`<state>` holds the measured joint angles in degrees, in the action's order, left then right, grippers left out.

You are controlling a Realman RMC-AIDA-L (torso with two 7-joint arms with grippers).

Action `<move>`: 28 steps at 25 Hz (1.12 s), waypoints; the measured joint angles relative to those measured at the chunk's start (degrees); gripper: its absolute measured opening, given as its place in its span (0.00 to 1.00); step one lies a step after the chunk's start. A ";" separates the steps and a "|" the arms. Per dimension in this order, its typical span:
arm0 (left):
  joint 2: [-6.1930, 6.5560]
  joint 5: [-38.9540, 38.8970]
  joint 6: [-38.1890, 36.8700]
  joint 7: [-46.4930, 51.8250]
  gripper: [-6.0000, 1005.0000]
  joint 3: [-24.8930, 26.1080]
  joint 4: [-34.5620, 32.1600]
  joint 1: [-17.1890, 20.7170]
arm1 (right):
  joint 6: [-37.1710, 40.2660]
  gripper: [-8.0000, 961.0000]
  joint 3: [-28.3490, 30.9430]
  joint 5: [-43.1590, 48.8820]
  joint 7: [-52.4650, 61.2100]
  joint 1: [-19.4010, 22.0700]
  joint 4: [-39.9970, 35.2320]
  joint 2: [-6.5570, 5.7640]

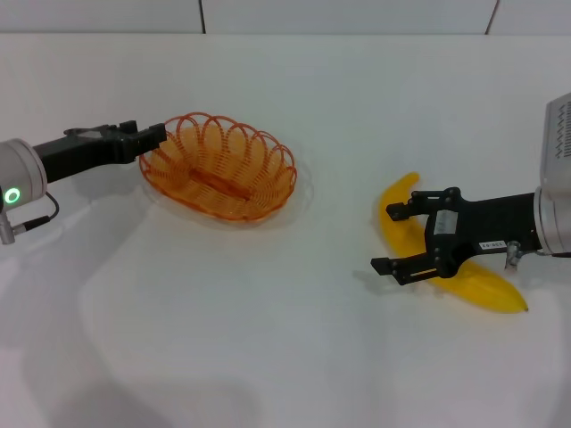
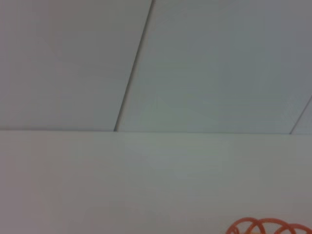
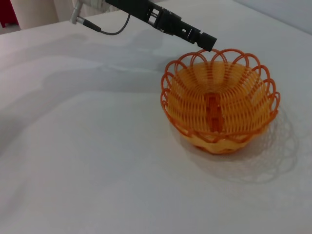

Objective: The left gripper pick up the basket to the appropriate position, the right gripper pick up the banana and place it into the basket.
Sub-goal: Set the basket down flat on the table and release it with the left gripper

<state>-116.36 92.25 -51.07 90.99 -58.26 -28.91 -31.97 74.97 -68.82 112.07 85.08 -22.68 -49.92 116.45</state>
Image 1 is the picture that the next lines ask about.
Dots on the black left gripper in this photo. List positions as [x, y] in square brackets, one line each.
[80, 153]

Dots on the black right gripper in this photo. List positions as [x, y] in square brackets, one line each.
[495, 220]

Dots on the yellow banana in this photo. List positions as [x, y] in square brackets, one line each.
[486, 290]

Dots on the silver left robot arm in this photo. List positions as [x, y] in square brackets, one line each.
[22, 174]

